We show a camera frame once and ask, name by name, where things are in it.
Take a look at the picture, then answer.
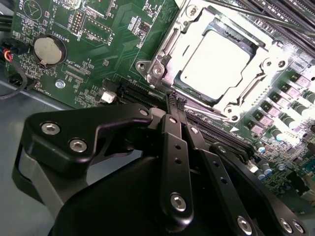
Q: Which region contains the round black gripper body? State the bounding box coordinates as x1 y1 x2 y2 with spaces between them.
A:
55 157 234 236

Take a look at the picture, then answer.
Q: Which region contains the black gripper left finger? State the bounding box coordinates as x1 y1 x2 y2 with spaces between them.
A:
13 93 194 228

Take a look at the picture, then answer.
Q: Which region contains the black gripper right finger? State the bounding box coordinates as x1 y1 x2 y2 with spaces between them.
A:
177 98 310 236

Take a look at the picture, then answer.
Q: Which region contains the silver CPU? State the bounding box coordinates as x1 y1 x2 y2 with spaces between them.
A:
173 24 253 105

